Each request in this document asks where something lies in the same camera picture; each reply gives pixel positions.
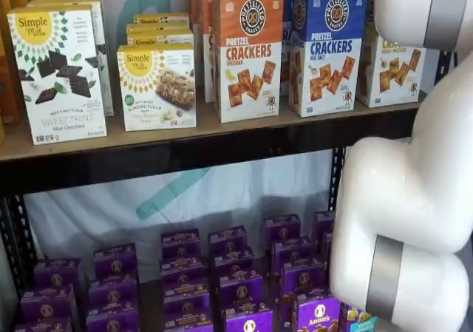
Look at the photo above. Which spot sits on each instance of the purple Annie's snack box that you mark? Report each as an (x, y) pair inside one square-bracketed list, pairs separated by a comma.
[(46, 304), (186, 288), (247, 321), (112, 319), (116, 260), (181, 243), (188, 315), (326, 245), (323, 225), (57, 273), (42, 325), (318, 315), (305, 278), (227, 239), (182, 267), (292, 252), (282, 228), (240, 289), (233, 261), (112, 291)]

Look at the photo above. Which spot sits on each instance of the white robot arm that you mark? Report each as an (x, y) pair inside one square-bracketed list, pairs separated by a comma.
[(406, 199)]

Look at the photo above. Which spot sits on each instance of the white pretzel crackers box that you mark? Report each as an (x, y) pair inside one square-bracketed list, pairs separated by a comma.
[(399, 73)]

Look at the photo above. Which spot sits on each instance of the black metal shelf rack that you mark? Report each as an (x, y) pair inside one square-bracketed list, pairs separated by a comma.
[(166, 165)]

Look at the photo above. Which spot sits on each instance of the orange cheddar crackers box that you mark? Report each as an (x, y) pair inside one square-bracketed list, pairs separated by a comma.
[(251, 73), (194, 6), (207, 51)]

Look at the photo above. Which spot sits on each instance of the wooden shelf board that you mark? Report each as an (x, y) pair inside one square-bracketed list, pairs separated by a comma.
[(207, 125)]

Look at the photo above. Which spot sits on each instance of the Simple Mills almond bars box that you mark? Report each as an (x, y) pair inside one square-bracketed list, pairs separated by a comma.
[(159, 36), (162, 19), (155, 88)]

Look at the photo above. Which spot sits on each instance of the white teal backdrop cloth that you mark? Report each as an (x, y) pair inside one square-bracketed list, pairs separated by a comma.
[(111, 213)]

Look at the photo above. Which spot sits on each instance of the purple teal Annie's box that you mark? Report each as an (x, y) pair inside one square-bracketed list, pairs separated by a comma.
[(354, 319)]

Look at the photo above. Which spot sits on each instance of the blue sea salt crackers box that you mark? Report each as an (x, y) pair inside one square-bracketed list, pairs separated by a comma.
[(332, 73), (287, 58)]

